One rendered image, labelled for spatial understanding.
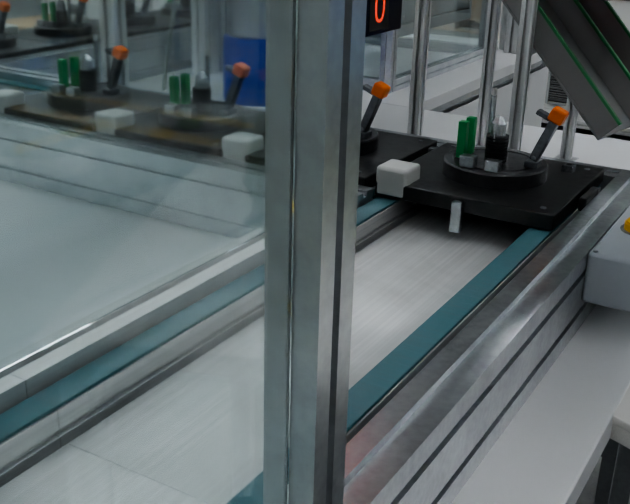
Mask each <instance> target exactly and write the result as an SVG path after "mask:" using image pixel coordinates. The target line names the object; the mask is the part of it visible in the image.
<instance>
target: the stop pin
mask: <svg viewBox="0 0 630 504"><path fill-rule="evenodd" d="M464 204H465V202H464V201H459V200H454V201H452V202H451V213H450V225H449V231H450V232H454V233H460V232H461V231H462V226H463V215H464Z"/></svg>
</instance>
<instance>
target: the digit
mask: <svg viewBox="0 0 630 504"><path fill-rule="evenodd" d="M388 16H389V0H371V1H370V21H369V32H371V31H375V30H379V29H383V28H387V27H388Z"/></svg>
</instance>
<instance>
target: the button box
mask: <svg viewBox="0 0 630 504"><path fill-rule="evenodd" d="M629 217H630V206H629V207H628V208H627V209H626V211H625V212H624V213H623V214H622V215H621V216H620V218H619V219H618V220H617V221H616V222H615V223H614V225H613V226H612V227H611V228H610V229H609V230H608V231H607V233H606V234H605V235H604V236H603V237H602V238H601V240H600V241H599V242H598V243H597V244H596V245H595V247H594V248H593V249H592V250H591V251H590V252H589V254H588V259H587V266H586V272H585V279H584V285H583V292H582V300H583V301H584V302H589V303H593V304H597V305H601V306H605V307H610V308H614V309H618V310H622V311H626V312H630V232H628V231H626V230H625V229H624V223H625V220H626V219H627V218H629Z"/></svg>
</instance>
